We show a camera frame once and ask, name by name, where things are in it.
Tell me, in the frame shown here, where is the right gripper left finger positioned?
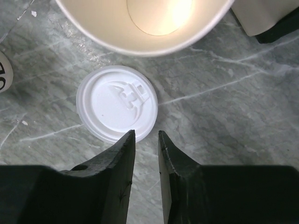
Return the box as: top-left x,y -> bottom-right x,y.
0,130 -> 135,224

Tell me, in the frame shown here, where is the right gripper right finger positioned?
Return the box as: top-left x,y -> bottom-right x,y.
158,131 -> 299,224

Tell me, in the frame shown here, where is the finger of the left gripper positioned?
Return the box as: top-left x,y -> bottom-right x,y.
230,7 -> 299,44

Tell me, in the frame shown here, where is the white paper cup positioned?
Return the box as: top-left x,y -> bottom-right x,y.
57,0 -> 233,57

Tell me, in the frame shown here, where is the stack of white lids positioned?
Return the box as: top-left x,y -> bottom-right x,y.
76,65 -> 158,144

